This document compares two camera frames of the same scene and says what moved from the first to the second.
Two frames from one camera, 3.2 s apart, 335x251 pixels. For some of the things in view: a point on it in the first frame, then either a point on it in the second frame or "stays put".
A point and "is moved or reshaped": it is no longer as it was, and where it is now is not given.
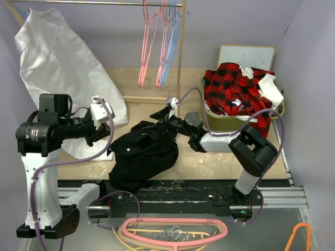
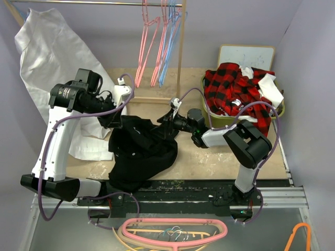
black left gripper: (103, 130) -> (113, 120)
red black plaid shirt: (234, 92) stays put
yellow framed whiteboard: (260, 57) stays put
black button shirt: (139, 156) is moved or reshaped
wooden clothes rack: (131, 99) stays put
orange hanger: (309, 235) stays put
